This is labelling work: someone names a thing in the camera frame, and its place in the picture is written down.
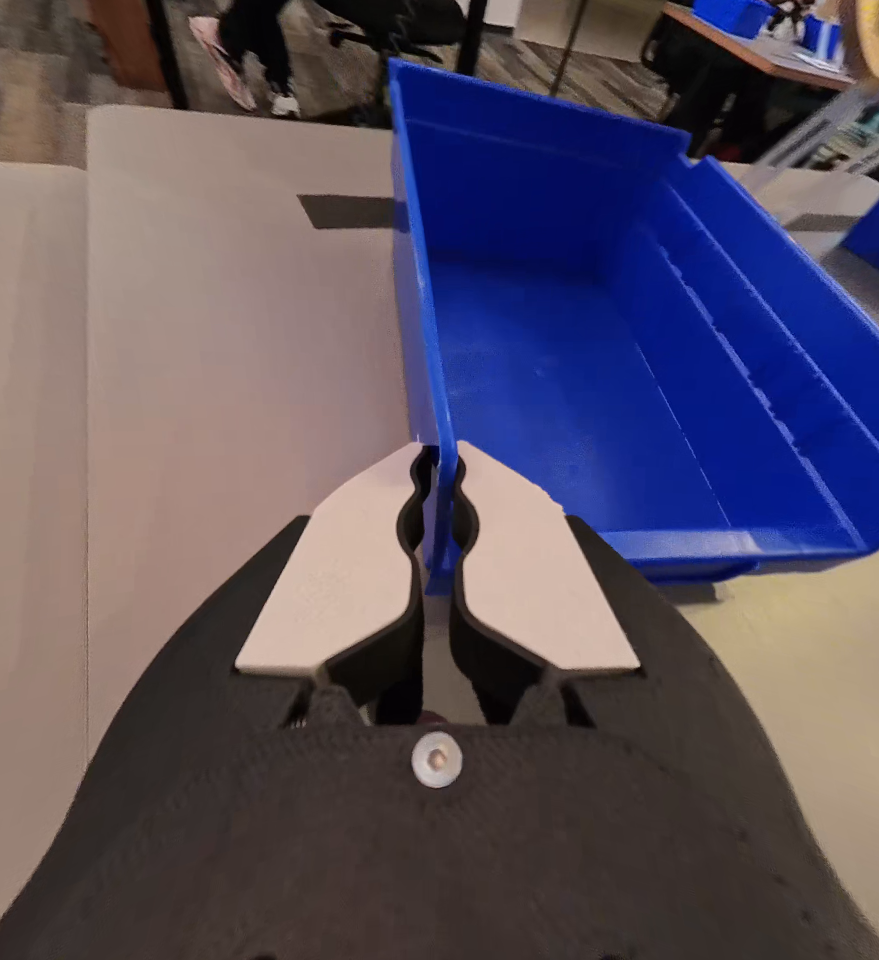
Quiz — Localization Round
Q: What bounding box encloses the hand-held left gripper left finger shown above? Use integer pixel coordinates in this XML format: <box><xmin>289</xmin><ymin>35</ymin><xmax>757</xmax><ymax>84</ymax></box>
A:
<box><xmin>234</xmin><ymin>443</ymin><xmax>438</xmax><ymax>706</ymax></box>

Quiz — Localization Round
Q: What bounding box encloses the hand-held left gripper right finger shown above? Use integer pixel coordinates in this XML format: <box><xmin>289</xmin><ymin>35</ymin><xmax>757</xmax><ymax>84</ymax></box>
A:
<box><xmin>447</xmin><ymin>440</ymin><xmax>640</xmax><ymax>715</ymax></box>

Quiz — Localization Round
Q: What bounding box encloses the black table leg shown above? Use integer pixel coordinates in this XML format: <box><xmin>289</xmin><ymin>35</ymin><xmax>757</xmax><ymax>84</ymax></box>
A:
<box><xmin>147</xmin><ymin>0</ymin><xmax>189</xmax><ymax>109</ymax></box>
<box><xmin>455</xmin><ymin>0</ymin><xmax>489</xmax><ymax>76</ymax></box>

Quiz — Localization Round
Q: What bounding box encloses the black office chair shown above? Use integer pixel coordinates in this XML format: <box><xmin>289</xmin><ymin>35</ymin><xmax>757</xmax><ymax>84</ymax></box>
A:
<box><xmin>308</xmin><ymin>0</ymin><xmax>468</xmax><ymax>54</ymax></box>

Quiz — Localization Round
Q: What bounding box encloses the wooden top desk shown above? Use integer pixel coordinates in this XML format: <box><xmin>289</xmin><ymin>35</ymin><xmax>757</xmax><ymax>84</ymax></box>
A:
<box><xmin>662</xmin><ymin>0</ymin><xmax>861</xmax><ymax>94</ymax></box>

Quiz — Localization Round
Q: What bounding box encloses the brown wooden cabinet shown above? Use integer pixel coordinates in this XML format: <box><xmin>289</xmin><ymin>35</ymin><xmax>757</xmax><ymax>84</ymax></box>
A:
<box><xmin>87</xmin><ymin>0</ymin><xmax>163</xmax><ymax>88</ymax></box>

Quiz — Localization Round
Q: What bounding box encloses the small blue plastic bin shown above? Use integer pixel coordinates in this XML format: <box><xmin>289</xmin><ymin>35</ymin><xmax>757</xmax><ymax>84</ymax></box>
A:
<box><xmin>692</xmin><ymin>0</ymin><xmax>778</xmax><ymax>39</ymax></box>

